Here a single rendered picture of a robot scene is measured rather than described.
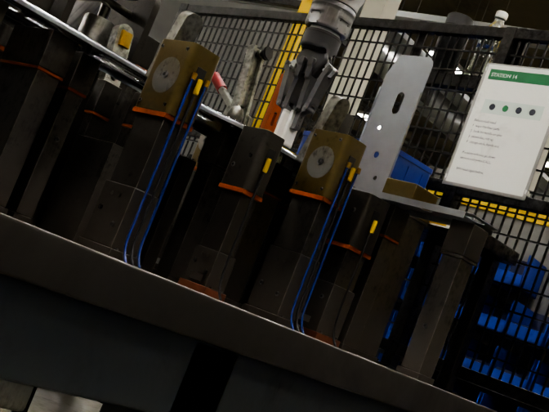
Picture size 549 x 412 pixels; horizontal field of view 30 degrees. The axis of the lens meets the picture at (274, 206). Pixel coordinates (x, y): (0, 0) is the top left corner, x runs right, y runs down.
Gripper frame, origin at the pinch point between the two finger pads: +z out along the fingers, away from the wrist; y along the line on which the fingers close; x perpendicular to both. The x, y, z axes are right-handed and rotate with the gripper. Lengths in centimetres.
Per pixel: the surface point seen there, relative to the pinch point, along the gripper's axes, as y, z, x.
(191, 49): 21.3, 2.5, -44.2
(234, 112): 0.9, 2.7, -14.6
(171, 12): -238, -78, 130
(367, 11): -310, -171, 319
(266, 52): -12.4, -14.5, -1.4
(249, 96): -14.1, -5.2, 0.2
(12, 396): 45, 54, -67
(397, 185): 12.4, 1.4, 22.6
